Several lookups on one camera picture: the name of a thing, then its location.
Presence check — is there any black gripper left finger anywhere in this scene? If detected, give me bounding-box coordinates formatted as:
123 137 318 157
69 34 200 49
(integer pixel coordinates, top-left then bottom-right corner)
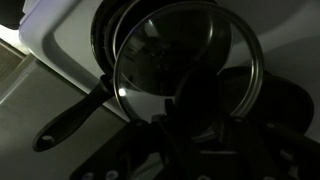
162 97 184 138

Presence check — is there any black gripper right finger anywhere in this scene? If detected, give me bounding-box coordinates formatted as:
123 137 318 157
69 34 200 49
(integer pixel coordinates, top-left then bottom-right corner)
213 114 238 144

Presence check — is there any glass lid with black knob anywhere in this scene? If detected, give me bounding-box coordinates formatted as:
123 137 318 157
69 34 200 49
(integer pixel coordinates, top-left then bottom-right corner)
112 0 265 142

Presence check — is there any large black frying pan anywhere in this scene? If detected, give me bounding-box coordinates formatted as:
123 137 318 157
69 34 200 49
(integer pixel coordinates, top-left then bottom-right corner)
216 65 315 135

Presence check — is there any white electric stove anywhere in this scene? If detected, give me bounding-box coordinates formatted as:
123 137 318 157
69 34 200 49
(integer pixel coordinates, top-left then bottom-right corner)
18 0 320 144

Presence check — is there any black saucepan with handle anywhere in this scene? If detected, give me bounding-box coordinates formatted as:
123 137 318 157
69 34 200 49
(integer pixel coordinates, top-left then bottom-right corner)
32 0 234 153

